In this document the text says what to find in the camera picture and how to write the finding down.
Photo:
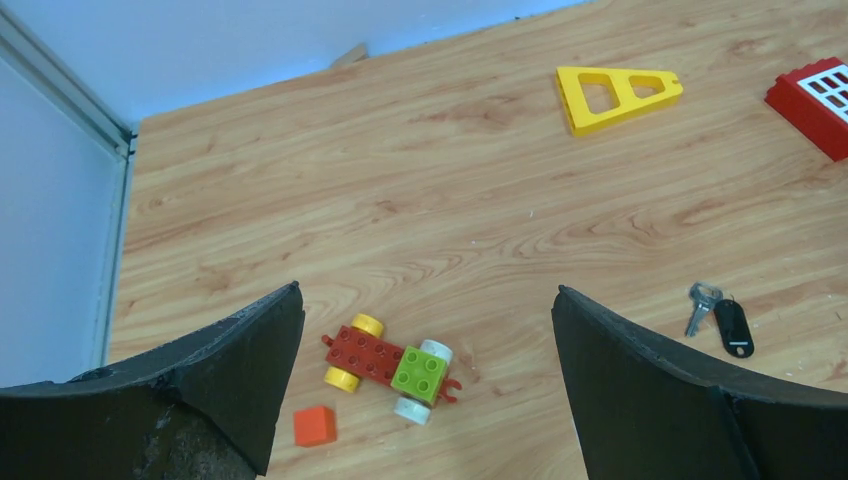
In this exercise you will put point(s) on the yellow triangular toy frame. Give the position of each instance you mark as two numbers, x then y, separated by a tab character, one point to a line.
634	93

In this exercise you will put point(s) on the silver key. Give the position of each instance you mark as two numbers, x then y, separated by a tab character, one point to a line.
704	297

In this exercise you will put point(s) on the orange cube block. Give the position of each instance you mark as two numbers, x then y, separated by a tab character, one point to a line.
314	426

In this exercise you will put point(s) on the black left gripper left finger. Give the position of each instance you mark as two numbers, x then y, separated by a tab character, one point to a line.
203	406

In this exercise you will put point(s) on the black key fob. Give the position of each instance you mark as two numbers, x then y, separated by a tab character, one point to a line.
734	330

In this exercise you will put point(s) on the red toy window block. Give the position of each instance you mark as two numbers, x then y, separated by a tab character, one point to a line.
813	99

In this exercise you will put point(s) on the toy brick car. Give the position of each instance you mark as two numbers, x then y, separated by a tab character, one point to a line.
420	375

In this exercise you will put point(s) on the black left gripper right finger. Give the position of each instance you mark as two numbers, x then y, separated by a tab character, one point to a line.
648	407

